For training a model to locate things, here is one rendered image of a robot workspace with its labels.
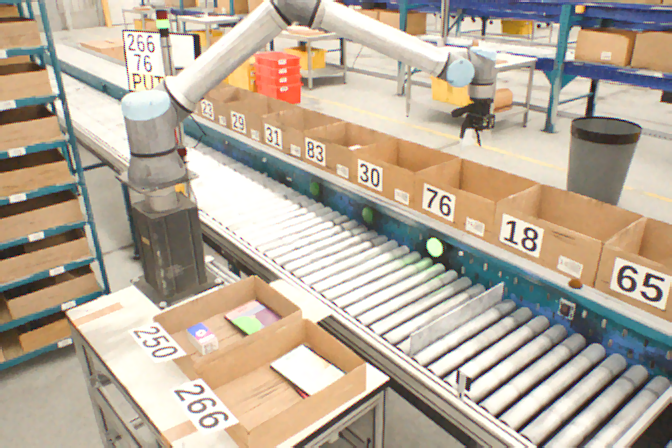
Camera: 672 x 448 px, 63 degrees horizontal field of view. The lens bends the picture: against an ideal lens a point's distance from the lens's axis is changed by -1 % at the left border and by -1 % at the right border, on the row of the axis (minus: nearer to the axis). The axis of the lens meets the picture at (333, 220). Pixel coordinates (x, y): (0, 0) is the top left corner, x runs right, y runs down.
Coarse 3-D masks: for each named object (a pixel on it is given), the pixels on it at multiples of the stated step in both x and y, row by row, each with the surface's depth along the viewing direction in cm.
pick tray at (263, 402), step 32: (256, 352) 160; (288, 352) 168; (320, 352) 168; (352, 352) 154; (224, 384) 156; (256, 384) 155; (288, 384) 155; (352, 384) 148; (256, 416) 144; (288, 416) 135; (320, 416) 144
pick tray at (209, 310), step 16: (224, 288) 185; (240, 288) 190; (256, 288) 193; (272, 288) 184; (192, 304) 179; (208, 304) 183; (224, 304) 187; (240, 304) 192; (272, 304) 188; (288, 304) 179; (160, 320) 172; (176, 320) 177; (192, 320) 181; (208, 320) 183; (224, 320) 183; (288, 320) 170; (176, 336) 176; (224, 336) 175; (240, 336) 175; (256, 336) 163; (192, 352) 168; (224, 352) 157; (192, 368) 153
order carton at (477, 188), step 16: (464, 160) 237; (416, 176) 222; (432, 176) 230; (448, 176) 236; (464, 176) 240; (480, 176) 233; (496, 176) 227; (512, 176) 220; (416, 192) 225; (448, 192) 211; (464, 192) 205; (480, 192) 235; (496, 192) 229; (512, 192) 223; (416, 208) 228; (464, 208) 207; (480, 208) 201; (496, 208) 196; (448, 224) 216; (464, 224) 209
